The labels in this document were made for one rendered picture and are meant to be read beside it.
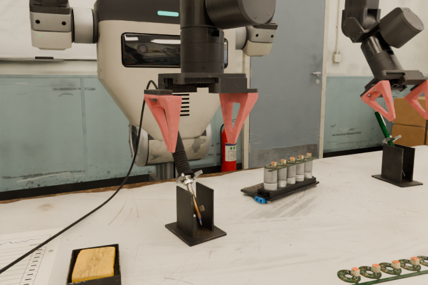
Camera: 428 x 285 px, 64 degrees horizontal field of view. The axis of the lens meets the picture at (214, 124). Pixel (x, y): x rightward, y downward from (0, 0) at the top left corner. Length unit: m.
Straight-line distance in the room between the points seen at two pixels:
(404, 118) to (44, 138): 3.70
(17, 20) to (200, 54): 2.69
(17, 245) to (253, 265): 0.31
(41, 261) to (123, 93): 0.51
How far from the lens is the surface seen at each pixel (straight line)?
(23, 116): 3.07
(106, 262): 0.44
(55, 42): 0.95
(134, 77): 0.89
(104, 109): 3.09
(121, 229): 0.54
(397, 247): 0.54
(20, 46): 3.04
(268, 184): 0.63
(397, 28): 0.83
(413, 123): 4.39
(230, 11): 0.39
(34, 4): 0.93
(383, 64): 0.83
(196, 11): 0.44
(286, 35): 3.79
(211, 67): 0.43
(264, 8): 0.40
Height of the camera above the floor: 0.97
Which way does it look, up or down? 8 degrees down
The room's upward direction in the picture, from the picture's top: straight up
